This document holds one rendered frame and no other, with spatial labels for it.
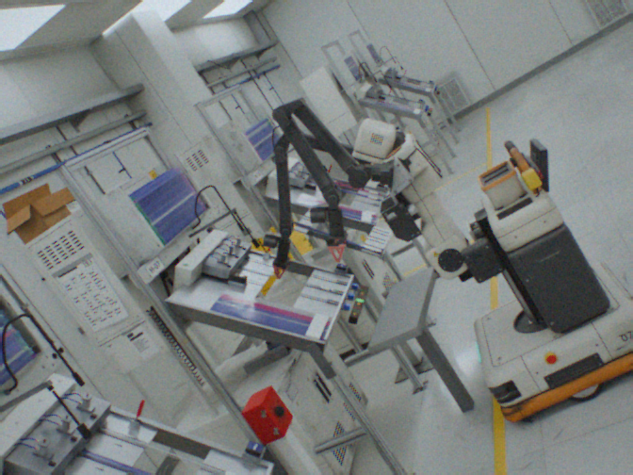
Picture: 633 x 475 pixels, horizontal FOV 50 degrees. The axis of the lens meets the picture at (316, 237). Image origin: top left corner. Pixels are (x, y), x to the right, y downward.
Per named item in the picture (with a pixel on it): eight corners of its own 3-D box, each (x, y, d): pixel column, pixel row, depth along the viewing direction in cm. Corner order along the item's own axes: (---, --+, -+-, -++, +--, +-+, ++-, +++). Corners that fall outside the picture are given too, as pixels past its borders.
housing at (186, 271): (225, 256, 354) (229, 232, 349) (188, 298, 310) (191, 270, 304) (211, 253, 355) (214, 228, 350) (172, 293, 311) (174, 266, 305)
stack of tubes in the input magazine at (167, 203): (207, 208, 345) (177, 163, 340) (165, 245, 298) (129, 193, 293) (189, 220, 349) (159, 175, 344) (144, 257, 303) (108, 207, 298)
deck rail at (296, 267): (351, 286, 346) (354, 275, 344) (351, 287, 344) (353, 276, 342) (219, 252, 356) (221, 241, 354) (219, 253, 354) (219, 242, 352)
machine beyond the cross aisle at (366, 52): (464, 126, 947) (395, 6, 911) (462, 139, 873) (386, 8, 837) (381, 173, 998) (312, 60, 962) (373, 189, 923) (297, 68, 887)
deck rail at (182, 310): (323, 353, 284) (326, 341, 282) (322, 356, 282) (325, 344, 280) (165, 310, 294) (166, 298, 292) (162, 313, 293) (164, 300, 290)
